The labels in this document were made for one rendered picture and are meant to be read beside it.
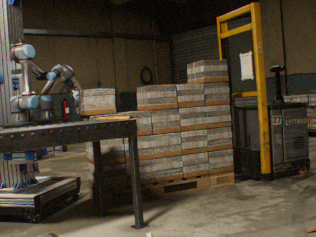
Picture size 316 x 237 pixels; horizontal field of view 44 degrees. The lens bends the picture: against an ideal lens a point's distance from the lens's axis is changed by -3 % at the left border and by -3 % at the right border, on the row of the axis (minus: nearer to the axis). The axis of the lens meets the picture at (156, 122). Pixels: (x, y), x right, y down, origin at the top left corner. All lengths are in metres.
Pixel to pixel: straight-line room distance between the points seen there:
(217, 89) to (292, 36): 6.47
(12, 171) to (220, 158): 2.04
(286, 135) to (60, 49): 7.75
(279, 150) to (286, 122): 0.31
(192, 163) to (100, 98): 1.11
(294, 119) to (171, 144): 1.41
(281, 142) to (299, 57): 6.05
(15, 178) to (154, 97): 1.49
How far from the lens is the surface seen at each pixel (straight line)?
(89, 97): 3.65
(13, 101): 3.49
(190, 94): 3.98
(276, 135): 4.35
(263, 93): 4.19
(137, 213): 2.99
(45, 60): 10.79
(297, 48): 10.33
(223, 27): 4.88
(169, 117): 3.88
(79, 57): 11.27
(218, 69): 4.15
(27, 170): 3.77
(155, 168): 3.87
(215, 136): 4.11
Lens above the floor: 0.92
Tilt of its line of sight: 3 degrees down
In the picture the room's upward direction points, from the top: 4 degrees counter-clockwise
